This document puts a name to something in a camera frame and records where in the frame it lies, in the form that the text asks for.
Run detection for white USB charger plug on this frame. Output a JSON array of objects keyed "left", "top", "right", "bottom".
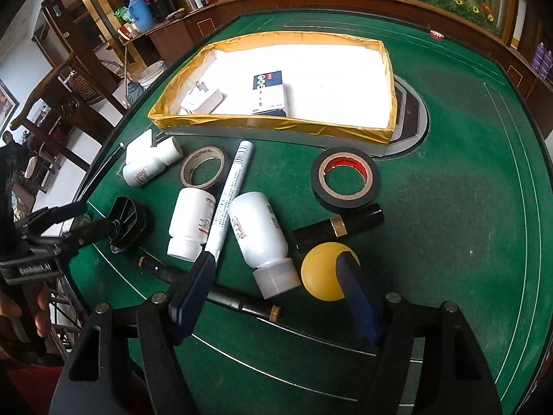
[{"left": 180, "top": 81, "right": 224, "bottom": 114}]

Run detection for person's left hand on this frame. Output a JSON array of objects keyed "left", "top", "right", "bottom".
[{"left": 1, "top": 279, "right": 51, "bottom": 358}]

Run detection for black red electrical tape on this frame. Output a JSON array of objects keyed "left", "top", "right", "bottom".
[{"left": 310, "top": 147, "right": 381, "bottom": 214}]

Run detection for long black marker pen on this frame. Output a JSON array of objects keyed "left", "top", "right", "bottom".
[{"left": 138, "top": 256, "right": 281, "bottom": 323}]

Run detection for yellow ball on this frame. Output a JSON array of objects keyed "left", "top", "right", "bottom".
[{"left": 301, "top": 242, "right": 360, "bottom": 302}]

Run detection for white paint marker pen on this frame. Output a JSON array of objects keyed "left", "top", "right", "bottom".
[{"left": 204, "top": 140, "right": 254, "bottom": 262}]

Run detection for white pill bottle grey cap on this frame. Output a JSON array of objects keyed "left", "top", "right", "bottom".
[{"left": 229, "top": 191, "right": 301, "bottom": 300}]

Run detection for black plastic ribbed hub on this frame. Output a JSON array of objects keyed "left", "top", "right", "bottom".
[{"left": 108, "top": 196, "right": 154, "bottom": 254}]

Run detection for white plastic bucket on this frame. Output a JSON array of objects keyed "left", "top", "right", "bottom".
[{"left": 137, "top": 60, "right": 167, "bottom": 89}]

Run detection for black gold lipstick tube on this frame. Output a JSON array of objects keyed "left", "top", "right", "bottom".
[{"left": 291, "top": 203, "right": 384, "bottom": 251}]

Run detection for dark wooden chair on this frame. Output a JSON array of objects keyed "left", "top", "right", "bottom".
[{"left": 9, "top": 52, "right": 126, "bottom": 172}]

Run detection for blue thermos jug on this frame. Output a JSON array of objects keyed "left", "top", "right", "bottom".
[{"left": 129, "top": 0, "right": 156, "bottom": 33}]

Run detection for beige masking tape roll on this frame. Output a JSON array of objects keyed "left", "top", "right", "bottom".
[{"left": 180, "top": 145, "right": 229, "bottom": 194}]

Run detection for white blue medicine box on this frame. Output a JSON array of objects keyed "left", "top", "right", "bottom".
[{"left": 251, "top": 70, "right": 287, "bottom": 117}]

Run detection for small white pill bottle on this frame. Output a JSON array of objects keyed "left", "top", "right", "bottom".
[{"left": 122, "top": 136, "right": 183, "bottom": 186}]

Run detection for gold-lined cardboard box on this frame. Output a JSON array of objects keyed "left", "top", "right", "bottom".
[{"left": 148, "top": 31, "right": 397, "bottom": 145}]

